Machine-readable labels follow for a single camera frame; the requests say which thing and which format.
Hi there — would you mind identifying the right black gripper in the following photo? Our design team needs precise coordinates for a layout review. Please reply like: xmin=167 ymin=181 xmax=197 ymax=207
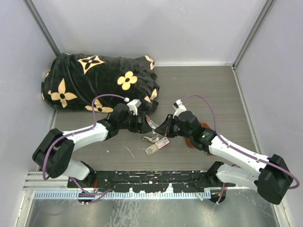
xmin=155 ymin=113 xmax=193 ymax=139

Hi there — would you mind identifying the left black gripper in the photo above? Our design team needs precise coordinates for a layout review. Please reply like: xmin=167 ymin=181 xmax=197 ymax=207
xmin=118 ymin=111 xmax=152 ymax=134

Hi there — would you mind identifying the red white staple box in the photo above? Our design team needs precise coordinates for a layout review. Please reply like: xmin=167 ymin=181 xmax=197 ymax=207
xmin=144 ymin=137 xmax=169 ymax=156

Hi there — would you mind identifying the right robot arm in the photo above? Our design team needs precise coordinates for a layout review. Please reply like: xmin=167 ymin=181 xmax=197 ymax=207
xmin=155 ymin=111 xmax=294 ymax=205

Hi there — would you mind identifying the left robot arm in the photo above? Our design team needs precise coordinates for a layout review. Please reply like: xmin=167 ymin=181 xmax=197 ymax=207
xmin=32 ymin=104 xmax=152 ymax=187

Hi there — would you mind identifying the brown cloth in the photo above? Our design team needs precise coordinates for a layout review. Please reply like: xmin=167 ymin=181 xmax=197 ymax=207
xmin=185 ymin=122 xmax=215 ymax=155

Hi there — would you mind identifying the black floral plush blanket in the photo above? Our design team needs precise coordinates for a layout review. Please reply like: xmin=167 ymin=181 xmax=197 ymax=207
xmin=41 ymin=53 xmax=160 ymax=114

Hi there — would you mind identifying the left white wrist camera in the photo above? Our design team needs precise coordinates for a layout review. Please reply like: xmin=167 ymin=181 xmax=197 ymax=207
xmin=127 ymin=99 xmax=141 ymax=116

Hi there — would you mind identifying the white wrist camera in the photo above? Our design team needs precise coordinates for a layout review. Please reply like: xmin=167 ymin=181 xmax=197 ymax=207
xmin=127 ymin=99 xmax=141 ymax=116
xmin=173 ymin=99 xmax=187 ymax=117

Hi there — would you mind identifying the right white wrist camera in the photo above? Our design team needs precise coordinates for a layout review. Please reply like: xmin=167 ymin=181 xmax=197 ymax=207
xmin=173 ymin=99 xmax=187 ymax=117

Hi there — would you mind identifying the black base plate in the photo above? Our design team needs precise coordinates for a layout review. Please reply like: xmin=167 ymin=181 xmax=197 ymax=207
xmin=67 ymin=170 xmax=236 ymax=193

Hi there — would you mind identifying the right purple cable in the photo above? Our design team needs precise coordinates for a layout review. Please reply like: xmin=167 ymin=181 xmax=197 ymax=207
xmin=178 ymin=94 xmax=300 ymax=204

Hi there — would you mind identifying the purple cable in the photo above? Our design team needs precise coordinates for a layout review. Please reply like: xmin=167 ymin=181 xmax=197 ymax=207
xmin=42 ymin=94 xmax=130 ymax=181
xmin=178 ymin=94 xmax=300 ymax=204

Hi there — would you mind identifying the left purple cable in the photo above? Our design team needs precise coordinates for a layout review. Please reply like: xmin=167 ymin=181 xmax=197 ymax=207
xmin=42 ymin=94 xmax=130 ymax=181

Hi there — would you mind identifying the aluminium front rail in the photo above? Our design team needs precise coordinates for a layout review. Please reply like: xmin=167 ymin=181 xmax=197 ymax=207
xmin=23 ymin=171 xmax=69 ymax=191

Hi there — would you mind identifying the white slotted cable duct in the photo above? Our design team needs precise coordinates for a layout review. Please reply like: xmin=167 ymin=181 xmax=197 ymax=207
xmin=33 ymin=190 xmax=211 ymax=200

